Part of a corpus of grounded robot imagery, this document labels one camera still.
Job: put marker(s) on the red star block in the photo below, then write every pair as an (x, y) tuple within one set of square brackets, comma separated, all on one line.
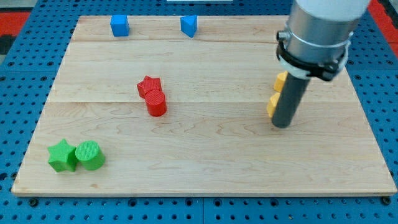
[(148, 84)]

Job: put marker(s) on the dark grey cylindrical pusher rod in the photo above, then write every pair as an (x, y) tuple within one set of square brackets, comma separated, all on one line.
[(290, 97)]

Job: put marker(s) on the blue cube block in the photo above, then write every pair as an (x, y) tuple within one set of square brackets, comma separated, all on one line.
[(119, 25)]

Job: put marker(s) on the green cylinder block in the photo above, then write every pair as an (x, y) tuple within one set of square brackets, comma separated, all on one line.
[(90, 155)]

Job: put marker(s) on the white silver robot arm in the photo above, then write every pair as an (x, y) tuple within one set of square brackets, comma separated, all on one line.
[(313, 44)]

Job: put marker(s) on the lower yellow block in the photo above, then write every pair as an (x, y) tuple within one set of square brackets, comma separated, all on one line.
[(271, 106)]

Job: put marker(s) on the blue triangle block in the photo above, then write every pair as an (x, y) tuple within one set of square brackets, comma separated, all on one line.
[(188, 25)]

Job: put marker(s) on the green star block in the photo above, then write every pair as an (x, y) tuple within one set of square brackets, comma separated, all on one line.
[(62, 157)]

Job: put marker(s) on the upper yellow block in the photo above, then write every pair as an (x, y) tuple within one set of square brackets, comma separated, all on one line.
[(280, 80)]

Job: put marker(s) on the wooden board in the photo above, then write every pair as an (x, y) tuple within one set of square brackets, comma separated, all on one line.
[(216, 138)]

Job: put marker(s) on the red cylinder block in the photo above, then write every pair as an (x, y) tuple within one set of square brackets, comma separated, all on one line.
[(156, 103)]

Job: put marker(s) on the yellow block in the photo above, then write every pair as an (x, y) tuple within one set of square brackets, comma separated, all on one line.
[(280, 80), (271, 106)]

